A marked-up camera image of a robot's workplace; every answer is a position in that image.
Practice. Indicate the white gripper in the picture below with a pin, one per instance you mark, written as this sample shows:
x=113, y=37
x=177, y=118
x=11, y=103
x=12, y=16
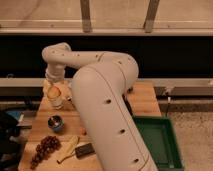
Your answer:
x=56, y=76

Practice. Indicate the red yellow apple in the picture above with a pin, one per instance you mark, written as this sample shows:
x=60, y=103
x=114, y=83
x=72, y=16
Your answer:
x=53, y=92

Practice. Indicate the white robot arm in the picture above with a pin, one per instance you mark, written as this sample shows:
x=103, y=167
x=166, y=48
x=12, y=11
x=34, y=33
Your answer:
x=98, y=89

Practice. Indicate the white paper cup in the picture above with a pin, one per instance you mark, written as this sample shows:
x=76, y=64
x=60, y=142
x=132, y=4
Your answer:
x=56, y=102

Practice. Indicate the small orange carrot piece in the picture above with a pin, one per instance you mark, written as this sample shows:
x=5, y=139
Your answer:
x=83, y=131

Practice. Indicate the bunch of red grapes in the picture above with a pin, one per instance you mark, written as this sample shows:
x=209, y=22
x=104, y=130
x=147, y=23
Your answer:
x=48, y=145

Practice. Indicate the yellow banana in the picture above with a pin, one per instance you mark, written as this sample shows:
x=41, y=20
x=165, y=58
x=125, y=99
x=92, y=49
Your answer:
x=68, y=148

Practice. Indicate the dark grey sponge block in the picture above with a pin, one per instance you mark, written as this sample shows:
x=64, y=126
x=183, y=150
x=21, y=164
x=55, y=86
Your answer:
x=84, y=150

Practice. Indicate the dark chair at left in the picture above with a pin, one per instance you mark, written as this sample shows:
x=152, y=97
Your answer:
x=9, y=150

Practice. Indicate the green plastic tray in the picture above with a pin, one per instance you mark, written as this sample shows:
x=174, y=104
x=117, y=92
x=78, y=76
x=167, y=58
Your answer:
x=160, y=138

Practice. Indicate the left metal window post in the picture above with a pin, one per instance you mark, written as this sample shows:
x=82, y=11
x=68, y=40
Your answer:
x=85, y=14

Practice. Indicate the metal window post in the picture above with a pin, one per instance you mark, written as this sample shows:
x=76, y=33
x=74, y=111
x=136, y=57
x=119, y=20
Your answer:
x=85, y=14
x=150, y=16

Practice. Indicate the right metal window post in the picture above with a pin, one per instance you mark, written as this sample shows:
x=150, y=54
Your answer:
x=150, y=16

